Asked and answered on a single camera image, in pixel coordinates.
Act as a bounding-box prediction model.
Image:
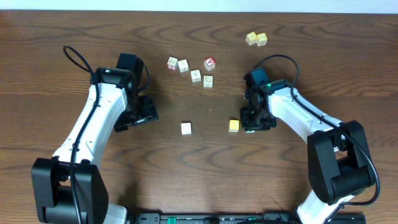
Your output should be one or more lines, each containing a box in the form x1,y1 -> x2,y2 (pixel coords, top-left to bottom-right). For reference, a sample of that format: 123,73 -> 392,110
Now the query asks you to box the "green Z cat block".
181,122 -> 192,135

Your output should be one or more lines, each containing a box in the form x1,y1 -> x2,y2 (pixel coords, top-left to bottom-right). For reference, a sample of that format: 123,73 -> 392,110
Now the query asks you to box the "cream block red side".
167,57 -> 178,70

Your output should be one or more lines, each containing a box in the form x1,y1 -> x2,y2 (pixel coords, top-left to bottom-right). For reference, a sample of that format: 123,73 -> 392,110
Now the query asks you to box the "cream block with brown print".
203,75 -> 213,88

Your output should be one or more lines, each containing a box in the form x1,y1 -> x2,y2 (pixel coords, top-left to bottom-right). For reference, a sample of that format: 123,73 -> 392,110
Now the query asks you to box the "yellow K block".
229,119 -> 239,132

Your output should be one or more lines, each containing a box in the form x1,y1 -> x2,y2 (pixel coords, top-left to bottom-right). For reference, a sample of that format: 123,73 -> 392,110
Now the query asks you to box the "cream block animal print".
190,70 -> 201,83

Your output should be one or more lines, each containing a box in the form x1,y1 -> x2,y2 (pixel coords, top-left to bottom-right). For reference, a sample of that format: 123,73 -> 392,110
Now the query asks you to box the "red A block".
204,57 -> 216,71

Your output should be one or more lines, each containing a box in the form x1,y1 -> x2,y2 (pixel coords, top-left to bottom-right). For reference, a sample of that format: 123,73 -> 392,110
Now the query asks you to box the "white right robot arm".
240,68 -> 379,223

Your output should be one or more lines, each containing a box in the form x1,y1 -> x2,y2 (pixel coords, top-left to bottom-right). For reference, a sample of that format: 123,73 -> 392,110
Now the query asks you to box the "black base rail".
133,212 -> 367,224

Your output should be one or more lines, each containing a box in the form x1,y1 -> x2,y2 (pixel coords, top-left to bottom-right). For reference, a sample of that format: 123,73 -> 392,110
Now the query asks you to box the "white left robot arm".
31,53 -> 159,223

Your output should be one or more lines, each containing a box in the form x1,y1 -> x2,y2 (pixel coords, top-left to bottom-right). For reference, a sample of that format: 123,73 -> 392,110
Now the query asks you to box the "yellow M airplane block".
256,33 -> 268,47

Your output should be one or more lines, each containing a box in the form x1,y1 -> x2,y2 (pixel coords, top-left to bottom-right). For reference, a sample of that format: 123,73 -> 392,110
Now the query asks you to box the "cream block letter print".
177,59 -> 189,73

